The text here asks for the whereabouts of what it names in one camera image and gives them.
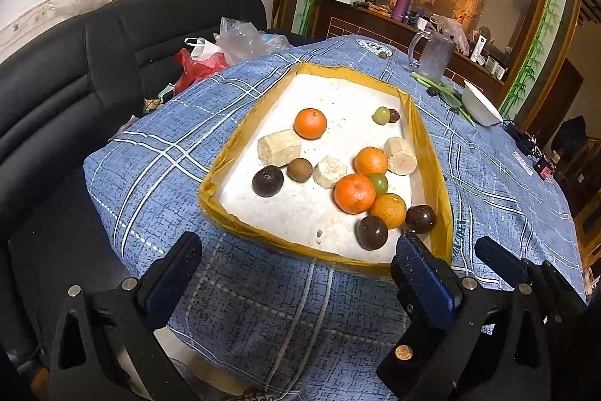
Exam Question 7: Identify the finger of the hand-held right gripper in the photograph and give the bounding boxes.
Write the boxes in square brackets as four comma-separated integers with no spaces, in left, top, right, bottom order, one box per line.
[474,236,541,286]

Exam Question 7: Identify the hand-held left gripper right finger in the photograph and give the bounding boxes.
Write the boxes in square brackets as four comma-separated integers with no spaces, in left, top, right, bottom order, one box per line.
[378,232,555,401]

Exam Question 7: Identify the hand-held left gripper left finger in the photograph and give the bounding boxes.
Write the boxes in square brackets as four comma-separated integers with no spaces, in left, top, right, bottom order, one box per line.
[47,232,202,401]

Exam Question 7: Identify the dark red passion fruit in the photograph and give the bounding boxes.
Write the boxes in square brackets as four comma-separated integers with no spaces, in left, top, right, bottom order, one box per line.
[405,204,435,235]

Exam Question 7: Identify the brown round fruit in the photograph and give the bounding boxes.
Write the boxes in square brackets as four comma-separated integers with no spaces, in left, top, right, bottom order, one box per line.
[286,158,312,183]

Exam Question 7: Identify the white tray with yellow tape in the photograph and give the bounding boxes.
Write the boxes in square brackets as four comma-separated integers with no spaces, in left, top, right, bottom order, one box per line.
[199,63,454,265]

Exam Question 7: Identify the orange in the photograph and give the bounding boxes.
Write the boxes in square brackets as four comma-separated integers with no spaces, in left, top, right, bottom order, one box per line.
[334,173,377,215]
[294,107,328,141]
[354,146,389,177]
[370,193,407,229]

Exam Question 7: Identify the dark box with pink label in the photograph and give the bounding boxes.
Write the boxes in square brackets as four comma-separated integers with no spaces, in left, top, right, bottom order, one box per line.
[535,157,555,182]

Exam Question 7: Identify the white and red tag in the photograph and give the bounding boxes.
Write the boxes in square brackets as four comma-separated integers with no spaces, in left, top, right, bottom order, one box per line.
[513,152,535,175]

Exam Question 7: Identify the black power adapter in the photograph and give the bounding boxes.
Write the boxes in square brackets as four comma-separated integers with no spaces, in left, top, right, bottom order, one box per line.
[503,121,538,150]

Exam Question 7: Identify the blue checked tablecloth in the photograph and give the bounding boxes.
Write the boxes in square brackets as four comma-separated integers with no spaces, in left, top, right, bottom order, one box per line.
[83,33,587,401]

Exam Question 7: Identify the black bag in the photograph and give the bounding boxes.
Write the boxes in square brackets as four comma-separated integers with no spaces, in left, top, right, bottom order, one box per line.
[554,115,587,157]

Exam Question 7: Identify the white bowl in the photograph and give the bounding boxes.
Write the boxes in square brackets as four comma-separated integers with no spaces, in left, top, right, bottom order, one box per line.
[461,80,504,127]

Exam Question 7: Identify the green vegetable leaves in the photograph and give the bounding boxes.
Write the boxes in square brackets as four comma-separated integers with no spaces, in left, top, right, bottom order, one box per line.
[411,71,476,127]

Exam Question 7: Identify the white jars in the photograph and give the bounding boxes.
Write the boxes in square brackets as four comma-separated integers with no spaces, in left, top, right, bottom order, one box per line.
[483,56,508,80]

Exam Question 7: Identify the clear glass mug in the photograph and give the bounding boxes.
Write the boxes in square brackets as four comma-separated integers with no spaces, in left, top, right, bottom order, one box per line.
[408,29,457,83]

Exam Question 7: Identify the red plastic bag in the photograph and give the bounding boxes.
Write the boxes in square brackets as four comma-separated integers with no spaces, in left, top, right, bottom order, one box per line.
[174,37,231,96]

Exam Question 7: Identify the black sofa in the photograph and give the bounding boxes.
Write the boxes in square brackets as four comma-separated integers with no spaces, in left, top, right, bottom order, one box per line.
[0,0,268,383]

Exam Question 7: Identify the crumpled clear plastic bag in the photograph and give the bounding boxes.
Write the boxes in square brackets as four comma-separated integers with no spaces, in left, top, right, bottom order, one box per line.
[431,16,470,54]

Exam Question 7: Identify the wooden cabinet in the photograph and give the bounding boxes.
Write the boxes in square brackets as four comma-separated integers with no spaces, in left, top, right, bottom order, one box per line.
[312,0,512,101]

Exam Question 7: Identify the purple bottle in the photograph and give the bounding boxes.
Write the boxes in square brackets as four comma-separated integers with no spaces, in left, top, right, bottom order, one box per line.
[393,0,414,23]

